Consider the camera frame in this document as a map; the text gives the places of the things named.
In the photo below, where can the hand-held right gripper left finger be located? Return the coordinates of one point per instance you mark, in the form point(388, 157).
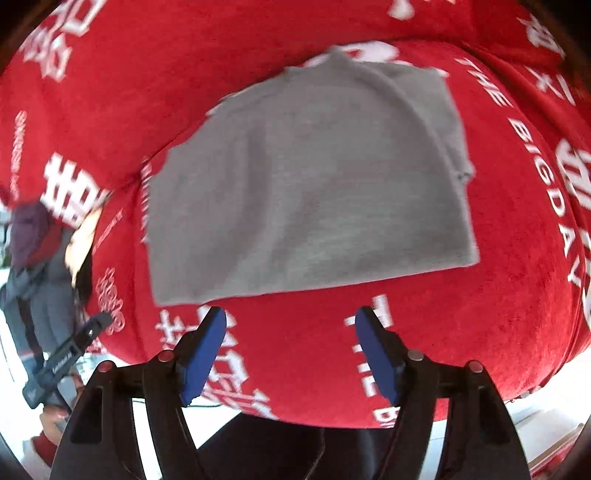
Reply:
point(205, 350)

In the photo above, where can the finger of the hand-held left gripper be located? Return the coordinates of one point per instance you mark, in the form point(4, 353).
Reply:
point(92, 332)

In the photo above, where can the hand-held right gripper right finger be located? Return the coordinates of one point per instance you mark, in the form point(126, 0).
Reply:
point(376, 350)

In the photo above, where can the grey sweater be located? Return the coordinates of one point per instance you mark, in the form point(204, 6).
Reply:
point(300, 194)

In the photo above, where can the person's left forearm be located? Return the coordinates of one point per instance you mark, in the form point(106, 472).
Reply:
point(45, 450)

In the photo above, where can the person's left hand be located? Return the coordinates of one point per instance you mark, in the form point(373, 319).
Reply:
point(53, 417)

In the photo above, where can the grey-blue garment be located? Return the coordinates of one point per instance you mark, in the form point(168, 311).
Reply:
point(41, 304)

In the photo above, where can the red printed sofa seat cover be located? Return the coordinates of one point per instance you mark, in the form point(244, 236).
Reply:
point(461, 346)

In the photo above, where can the cream cloth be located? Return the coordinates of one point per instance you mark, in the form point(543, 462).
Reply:
point(83, 240)

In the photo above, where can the red cloth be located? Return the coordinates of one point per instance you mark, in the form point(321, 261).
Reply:
point(48, 247)

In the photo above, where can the purple cloth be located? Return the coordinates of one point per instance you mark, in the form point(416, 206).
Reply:
point(27, 230)

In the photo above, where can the person's legs in black pants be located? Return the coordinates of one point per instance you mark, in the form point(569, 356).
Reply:
point(286, 454)

